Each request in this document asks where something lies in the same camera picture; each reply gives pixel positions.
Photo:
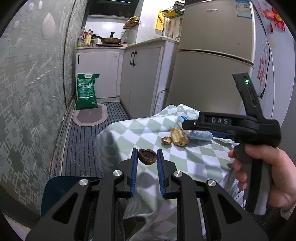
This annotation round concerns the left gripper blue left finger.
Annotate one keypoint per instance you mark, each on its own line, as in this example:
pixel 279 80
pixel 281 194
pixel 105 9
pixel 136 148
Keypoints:
pixel 133 174

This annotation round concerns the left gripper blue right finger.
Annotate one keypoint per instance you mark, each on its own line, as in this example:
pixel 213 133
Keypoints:
pixel 161 173

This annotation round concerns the dark brown nut shell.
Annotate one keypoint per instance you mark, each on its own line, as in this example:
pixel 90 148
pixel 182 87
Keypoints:
pixel 147 157

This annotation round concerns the brown bread piece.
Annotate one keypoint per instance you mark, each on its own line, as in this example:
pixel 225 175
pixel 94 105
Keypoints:
pixel 178 137

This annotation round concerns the blue tissue packet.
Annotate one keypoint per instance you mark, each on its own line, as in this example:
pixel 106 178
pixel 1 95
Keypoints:
pixel 193 134

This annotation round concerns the white kitchen cabinet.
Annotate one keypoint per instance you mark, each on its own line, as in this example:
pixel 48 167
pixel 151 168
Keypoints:
pixel 138 76

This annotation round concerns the person right hand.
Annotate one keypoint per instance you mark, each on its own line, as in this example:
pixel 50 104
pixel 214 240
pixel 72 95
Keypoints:
pixel 282 193

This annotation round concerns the small brown nut piece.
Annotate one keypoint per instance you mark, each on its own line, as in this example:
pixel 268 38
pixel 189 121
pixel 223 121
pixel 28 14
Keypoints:
pixel 166 140

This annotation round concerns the oval grey floor mat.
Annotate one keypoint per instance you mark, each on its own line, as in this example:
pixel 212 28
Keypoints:
pixel 90 117

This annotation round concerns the green checkered tablecloth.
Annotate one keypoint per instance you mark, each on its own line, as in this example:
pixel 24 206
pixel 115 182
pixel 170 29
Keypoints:
pixel 147 215

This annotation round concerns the green rice bag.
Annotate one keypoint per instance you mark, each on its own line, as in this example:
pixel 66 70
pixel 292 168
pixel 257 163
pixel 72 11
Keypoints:
pixel 86 97

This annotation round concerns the beige refrigerator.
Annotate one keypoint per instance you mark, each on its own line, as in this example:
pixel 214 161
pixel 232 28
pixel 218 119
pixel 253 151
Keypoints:
pixel 220 38

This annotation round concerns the frying pan on stove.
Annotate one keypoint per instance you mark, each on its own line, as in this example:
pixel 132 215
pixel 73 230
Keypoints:
pixel 109 40

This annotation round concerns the bottles on counter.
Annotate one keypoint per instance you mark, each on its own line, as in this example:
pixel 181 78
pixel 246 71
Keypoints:
pixel 86 38

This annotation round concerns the frosted patterned sliding door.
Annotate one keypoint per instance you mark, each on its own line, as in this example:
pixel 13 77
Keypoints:
pixel 37 64

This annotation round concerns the yellow wall rack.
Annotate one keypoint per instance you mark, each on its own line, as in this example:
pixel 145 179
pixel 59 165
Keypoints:
pixel 174 11

